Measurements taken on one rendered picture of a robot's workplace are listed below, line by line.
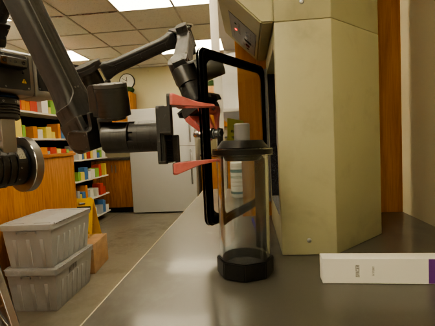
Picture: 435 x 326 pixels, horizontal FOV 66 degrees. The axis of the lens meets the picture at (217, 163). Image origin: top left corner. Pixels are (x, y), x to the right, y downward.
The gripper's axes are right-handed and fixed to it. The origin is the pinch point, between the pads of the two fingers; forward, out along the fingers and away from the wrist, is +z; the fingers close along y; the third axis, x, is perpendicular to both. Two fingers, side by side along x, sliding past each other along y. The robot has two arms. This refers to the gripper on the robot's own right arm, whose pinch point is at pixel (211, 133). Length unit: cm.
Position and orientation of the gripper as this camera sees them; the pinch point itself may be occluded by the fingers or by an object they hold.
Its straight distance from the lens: 60.2
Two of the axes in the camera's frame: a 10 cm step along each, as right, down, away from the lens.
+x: 0.9, -0.5, 9.9
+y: -0.4, -10.0, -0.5
